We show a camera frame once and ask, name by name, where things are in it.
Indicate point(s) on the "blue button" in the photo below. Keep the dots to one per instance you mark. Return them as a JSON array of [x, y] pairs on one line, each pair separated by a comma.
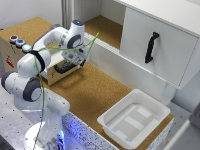
[[20, 42]]

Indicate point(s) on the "white cabinet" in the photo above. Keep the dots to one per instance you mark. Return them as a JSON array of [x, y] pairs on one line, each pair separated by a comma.
[[173, 10]]

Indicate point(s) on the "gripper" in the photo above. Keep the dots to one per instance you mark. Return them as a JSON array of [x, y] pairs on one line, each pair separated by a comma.
[[74, 58]]

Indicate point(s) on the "white sliding door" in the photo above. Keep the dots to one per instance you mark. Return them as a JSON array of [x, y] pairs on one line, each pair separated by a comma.
[[173, 43]]

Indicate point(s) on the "green button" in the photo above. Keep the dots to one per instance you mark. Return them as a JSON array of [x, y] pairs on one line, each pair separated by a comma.
[[26, 48]]

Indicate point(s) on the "wooden drawer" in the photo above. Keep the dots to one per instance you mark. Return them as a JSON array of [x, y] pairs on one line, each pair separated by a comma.
[[56, 77]]

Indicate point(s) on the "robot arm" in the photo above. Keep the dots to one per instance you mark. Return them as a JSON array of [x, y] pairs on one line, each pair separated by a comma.
[[30, 65]]

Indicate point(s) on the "red button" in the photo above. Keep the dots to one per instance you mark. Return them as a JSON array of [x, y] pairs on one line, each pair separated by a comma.
[[13, 38]]

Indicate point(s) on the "white plastic box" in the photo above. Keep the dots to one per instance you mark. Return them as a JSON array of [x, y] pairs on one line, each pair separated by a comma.
[[135, 118]]

